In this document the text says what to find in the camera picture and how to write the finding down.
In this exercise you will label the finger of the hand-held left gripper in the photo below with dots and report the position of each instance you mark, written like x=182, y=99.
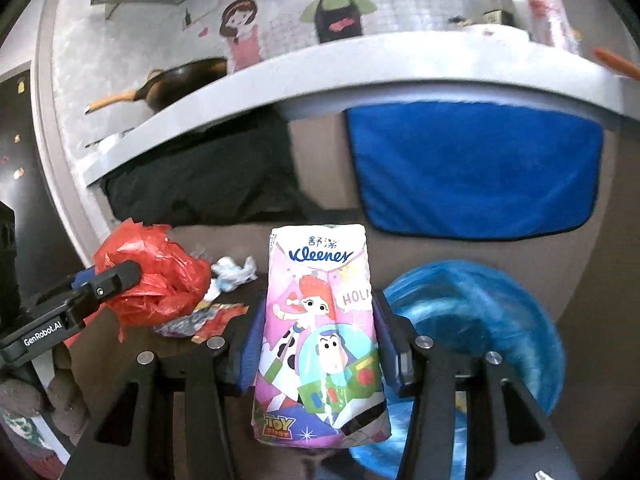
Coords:
x=112, y=285
x=82, y=279

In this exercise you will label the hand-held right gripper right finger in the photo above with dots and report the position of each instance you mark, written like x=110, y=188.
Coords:
x=390, y=355

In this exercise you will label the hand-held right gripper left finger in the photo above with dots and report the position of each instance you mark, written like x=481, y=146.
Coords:
x=250, y=345

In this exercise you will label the red plastic bag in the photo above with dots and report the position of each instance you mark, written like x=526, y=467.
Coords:
x=160, y=275

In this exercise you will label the cartoon print tissue packet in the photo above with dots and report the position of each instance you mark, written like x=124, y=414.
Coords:
x=320, y=335

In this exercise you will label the white tissue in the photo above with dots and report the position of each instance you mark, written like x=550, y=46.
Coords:
x=232, y=272

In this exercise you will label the bin with blue bag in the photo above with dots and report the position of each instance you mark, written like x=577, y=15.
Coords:
x=475, y=310

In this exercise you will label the red snack wrapper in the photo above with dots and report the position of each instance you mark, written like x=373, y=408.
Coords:
x=220, y=321

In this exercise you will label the grey plush item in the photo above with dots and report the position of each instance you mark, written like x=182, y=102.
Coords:
x=60, y=395

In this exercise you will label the purple crumpled wrapper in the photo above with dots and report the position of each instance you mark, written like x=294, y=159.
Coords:
x=182, y=324

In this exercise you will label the pink and green mat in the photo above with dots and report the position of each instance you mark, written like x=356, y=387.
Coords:
x=25, y=440

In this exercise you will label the black fridge with magnets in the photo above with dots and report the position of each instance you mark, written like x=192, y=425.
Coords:
x=30, y=160

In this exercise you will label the black cloth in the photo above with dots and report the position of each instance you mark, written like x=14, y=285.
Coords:
x=200, y=180

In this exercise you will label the blue cloth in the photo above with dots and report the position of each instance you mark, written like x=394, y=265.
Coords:
x=475, y=170

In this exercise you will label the orange stick-shaped object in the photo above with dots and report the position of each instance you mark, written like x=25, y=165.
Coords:
x=617, y=64

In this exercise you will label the red and white package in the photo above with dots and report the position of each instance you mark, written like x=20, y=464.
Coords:
x=547, y=10

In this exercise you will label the cartoon kitchen wall poster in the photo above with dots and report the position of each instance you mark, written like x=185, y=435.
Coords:
x=280, y=15

